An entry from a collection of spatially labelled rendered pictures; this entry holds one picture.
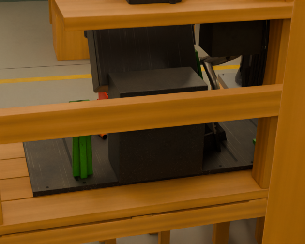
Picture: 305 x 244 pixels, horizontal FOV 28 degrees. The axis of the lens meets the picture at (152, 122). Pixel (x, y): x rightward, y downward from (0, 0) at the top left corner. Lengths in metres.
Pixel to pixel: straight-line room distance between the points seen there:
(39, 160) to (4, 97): 2.84
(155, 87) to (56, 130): 0.39
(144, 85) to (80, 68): 3.62
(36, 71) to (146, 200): 3.63
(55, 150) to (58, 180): 0.22
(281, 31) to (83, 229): 0.89
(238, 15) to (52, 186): 0.84
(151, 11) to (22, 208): 0.77
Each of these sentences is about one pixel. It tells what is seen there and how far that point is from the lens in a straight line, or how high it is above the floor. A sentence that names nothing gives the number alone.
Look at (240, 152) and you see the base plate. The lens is 2.33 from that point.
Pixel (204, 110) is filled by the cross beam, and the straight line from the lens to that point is 1.85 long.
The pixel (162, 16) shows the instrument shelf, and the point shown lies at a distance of 1.71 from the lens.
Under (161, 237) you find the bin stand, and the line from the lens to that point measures 3.13.
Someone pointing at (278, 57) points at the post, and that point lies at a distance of 1.95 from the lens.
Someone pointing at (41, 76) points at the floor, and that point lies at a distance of 5.43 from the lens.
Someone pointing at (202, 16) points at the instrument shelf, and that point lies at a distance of 1.75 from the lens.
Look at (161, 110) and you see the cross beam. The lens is 1.80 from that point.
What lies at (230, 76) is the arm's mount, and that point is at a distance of 3.07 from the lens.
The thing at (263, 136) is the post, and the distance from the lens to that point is 2.09.
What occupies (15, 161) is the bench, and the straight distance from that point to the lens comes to 2.29.
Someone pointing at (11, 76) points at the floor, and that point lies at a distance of 5.47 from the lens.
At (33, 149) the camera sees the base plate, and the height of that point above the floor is 0.90.
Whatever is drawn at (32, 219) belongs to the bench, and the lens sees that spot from 1.97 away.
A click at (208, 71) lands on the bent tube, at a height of 1.21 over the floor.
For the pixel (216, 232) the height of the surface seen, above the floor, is 0.10.
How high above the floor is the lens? 2.00
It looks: 26 degrees down
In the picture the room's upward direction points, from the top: 2 degrees clockwise
